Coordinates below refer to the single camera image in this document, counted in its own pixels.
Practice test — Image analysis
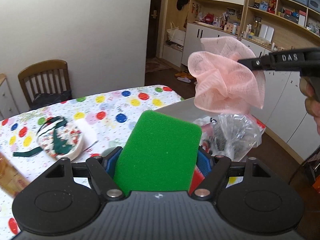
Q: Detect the clear bubble wrap bag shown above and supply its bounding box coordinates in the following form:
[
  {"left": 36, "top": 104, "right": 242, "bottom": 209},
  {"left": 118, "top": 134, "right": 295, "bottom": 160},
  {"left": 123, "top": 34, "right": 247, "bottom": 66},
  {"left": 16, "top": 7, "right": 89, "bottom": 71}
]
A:
[{"left": 194, "top": 114, "right": 265, "bottom": 161}]

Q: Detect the green sponge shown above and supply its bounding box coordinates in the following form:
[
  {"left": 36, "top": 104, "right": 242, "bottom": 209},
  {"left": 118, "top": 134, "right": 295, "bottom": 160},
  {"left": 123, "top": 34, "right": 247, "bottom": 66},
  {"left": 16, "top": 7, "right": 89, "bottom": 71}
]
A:
[{"left": 113, "top": 111, "right": 202, "bottom": 196}]

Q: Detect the pink mesh bath pouf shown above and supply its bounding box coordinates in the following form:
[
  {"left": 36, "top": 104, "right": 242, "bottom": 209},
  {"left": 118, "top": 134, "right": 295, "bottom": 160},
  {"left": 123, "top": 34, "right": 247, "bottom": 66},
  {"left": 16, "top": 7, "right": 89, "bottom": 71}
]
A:
[{"left": 188, "top": 36, "right": 266, "bottom": 114}]

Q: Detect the person's right hand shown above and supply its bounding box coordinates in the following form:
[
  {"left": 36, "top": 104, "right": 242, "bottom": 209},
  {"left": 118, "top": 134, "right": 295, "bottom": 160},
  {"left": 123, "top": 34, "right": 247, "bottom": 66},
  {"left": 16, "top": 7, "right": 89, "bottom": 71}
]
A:
[{"left": 299, "top": 77, "right": 320, "bottom": 134}]

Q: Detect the pale green ceramic cup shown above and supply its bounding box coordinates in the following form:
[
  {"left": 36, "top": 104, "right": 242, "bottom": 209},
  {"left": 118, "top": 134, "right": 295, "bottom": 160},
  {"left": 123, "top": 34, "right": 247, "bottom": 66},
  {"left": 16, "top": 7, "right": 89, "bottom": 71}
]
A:
[{"left": 101, "top": 147, "right": 116, "bottom": 157}]

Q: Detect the orange drink plastic bottle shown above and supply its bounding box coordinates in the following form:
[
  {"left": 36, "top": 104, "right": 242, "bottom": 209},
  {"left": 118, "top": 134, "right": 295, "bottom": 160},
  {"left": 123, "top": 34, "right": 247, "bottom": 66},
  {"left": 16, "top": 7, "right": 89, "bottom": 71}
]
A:
[{"left": 0, "top": 153, "right": 30, "bottom": 198}]

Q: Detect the brown wooden chair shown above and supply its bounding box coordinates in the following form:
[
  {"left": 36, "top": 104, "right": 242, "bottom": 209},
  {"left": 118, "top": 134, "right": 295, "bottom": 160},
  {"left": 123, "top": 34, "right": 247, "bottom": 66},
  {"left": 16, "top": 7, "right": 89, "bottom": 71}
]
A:
[{"left": 18, "top": 60, "right": 73, "bottom": 110}]

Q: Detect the small white drawer cabinet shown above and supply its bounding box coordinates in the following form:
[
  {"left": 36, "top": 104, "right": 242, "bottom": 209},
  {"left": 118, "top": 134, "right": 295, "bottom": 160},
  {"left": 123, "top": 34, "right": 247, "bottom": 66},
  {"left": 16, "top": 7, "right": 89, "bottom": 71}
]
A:
[{"left": 0, "top": 73, "right": 19, "bottom": 119}]

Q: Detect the patterned door mat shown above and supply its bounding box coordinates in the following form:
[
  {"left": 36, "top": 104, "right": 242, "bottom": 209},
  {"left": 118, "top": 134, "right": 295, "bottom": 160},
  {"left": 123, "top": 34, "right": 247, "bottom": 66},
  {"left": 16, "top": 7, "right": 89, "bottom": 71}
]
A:
[{"left": 145, "top": 57, "right": 171, "bottom": 73}]

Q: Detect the white tote bag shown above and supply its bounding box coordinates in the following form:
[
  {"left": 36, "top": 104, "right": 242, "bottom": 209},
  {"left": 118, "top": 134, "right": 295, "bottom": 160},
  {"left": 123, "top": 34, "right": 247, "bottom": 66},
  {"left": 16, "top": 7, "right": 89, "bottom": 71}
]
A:
[{"left": 167, "top": 22, "right": 185, "bottom": 46}]

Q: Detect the patterned fabric pouch green strap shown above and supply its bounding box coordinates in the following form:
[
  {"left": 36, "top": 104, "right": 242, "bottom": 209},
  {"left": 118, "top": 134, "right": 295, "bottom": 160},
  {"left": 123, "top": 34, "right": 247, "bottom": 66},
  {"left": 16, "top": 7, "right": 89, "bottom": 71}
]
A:
[{"left": 12, "top": 115, "right": 85, "bottom": 161}]

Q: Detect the white wall cabinet unit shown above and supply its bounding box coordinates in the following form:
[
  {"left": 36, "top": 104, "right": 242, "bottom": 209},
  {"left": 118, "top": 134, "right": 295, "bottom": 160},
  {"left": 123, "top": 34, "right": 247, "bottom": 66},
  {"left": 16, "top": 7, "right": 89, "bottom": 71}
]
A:
[{"left": 157, "top": 0, "right": 319, "bottom": 162}]

